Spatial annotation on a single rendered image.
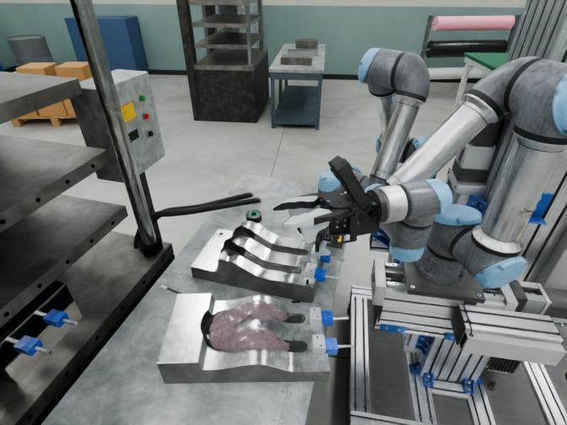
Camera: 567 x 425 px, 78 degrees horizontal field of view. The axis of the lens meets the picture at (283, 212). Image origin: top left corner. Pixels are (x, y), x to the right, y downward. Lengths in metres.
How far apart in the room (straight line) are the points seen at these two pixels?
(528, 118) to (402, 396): 1.39
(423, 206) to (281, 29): 6.99
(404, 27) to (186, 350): 7.15
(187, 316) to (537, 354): 1.05
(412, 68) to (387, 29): 6.43
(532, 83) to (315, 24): 6.80
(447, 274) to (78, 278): 1.40
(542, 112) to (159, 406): 1.18
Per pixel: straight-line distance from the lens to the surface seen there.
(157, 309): 1.42
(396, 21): 7.64
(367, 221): 0.72
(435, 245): 1.13
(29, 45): 7.87
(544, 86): 0.85
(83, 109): 1.60
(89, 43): 1.33
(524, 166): 0.90
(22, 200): 1.25
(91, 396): 1.29
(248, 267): 1.34
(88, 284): 1.64
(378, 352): 2.00
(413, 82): 1.20
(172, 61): 8.28
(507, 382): 2.14
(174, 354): 1.14
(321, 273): 1.32
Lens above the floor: 1.83
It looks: 35 degrees down
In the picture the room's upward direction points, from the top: straight up
